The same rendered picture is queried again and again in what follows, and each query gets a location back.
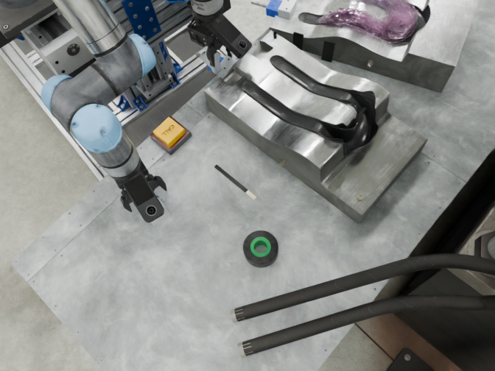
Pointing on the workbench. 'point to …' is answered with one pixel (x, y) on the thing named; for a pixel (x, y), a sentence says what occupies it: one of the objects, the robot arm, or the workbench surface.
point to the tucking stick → (235, 182)
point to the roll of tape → (258, 260)
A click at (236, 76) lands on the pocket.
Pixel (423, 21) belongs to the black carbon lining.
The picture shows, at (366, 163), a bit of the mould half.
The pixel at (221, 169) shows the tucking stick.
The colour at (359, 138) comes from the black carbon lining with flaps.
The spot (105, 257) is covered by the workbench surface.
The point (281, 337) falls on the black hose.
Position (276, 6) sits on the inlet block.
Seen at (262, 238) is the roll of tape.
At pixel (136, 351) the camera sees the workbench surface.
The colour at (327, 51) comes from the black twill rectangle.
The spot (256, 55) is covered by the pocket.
